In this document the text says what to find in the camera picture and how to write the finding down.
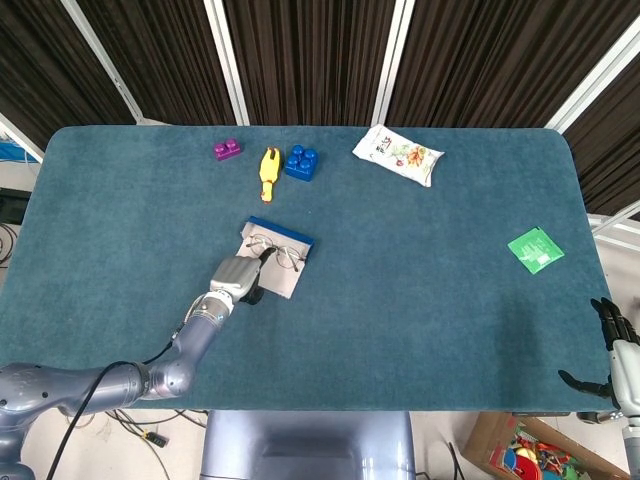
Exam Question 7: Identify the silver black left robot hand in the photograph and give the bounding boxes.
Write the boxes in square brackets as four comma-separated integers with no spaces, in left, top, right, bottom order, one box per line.
[208,247,277,305]

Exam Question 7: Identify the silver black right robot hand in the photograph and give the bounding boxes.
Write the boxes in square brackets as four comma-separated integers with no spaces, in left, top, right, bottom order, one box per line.
[558,297,640,414]

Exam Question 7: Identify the blue cardboard glasses case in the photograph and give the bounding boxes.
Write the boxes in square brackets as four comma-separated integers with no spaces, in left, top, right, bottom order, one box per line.
[239,215,316,300]

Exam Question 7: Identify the wire-rimmed glasses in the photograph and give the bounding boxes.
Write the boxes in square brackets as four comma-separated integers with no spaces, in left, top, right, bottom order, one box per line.
[243,233,307,274]

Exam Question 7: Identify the yellow rubber chicken toy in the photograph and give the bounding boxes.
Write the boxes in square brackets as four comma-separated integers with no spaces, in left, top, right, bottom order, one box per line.
[258,146,282,205]

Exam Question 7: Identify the purple toy building brick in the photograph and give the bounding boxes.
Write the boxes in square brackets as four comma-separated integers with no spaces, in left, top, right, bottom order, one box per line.
[213,139,244,163]

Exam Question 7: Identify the blue toy building brick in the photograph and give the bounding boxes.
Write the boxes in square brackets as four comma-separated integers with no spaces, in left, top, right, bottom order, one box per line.
[283,144,321,183]

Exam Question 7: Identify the green square sachet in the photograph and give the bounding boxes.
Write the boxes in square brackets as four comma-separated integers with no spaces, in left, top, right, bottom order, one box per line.
[506,225,566,275]

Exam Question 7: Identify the cardboard box with toys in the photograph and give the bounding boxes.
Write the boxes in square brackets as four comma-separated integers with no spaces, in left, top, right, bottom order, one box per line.
[459,412,626,480]

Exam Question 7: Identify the teal felt table cloth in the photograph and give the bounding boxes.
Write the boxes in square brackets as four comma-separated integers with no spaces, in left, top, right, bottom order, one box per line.
[0,124,619,412]

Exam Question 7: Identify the blue-grey robot torso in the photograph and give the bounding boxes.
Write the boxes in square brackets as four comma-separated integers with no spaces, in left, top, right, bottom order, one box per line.
[198,409,416,480]

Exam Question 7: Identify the white printed snack packet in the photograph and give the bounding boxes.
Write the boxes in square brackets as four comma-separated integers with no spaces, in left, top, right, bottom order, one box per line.
[351,123,446,189]

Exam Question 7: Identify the dark brown pleated curtain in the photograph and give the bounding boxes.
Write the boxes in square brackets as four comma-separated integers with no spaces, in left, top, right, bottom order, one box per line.
[0,0,640,221]

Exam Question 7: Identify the black box on floor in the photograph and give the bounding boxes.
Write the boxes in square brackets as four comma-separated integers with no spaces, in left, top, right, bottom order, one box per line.
[0,188,31,225]

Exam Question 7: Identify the black floor cables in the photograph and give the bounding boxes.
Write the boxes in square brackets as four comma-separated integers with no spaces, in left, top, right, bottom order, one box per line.
[64,408,209,480]

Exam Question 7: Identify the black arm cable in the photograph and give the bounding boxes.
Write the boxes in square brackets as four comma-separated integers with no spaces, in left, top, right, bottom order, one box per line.
[45,329,184,480]

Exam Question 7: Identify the white aluminium frame post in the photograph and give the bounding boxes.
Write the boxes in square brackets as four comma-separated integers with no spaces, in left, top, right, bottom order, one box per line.
[60,0,147,126]
[544,17,640,134]
[371,0,417,126]
[0,112,46,161]
[203,0,250,126]

